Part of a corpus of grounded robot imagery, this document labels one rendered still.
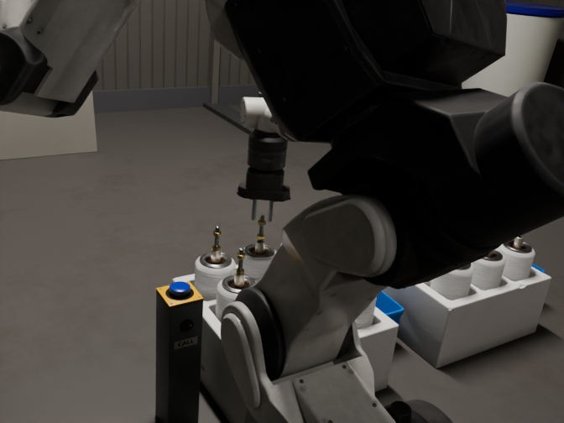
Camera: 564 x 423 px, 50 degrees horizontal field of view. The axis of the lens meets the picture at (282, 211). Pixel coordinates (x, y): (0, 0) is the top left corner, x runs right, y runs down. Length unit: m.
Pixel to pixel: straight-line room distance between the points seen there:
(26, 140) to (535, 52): 2.84
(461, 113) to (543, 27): 3.42
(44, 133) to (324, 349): 2.13
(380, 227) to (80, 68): 0.37
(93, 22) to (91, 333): 1.08
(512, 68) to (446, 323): 2.61
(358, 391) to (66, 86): 0.56
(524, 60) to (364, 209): 3.40
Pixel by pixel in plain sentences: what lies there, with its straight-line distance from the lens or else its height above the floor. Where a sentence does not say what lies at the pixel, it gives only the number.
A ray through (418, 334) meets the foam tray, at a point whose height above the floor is 0.05.
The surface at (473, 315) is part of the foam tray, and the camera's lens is 1.62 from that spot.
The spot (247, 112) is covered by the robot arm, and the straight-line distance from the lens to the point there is 1.32.
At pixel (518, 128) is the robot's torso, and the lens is 0.52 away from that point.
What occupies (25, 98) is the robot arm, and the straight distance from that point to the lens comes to 0.76.
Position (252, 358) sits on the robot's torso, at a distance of 0.89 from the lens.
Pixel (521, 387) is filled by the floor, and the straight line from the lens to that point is 1.66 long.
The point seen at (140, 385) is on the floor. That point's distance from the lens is 1.47.
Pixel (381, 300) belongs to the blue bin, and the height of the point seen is 0.10.
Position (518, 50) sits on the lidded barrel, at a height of 0.49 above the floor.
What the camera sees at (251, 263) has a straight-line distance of 1.46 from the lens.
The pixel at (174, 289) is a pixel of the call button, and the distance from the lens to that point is 1.18.
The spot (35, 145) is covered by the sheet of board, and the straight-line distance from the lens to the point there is 2.86.
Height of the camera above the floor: 0.94
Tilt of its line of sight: 24 degrees down
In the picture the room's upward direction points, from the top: 6 degrees clockwise
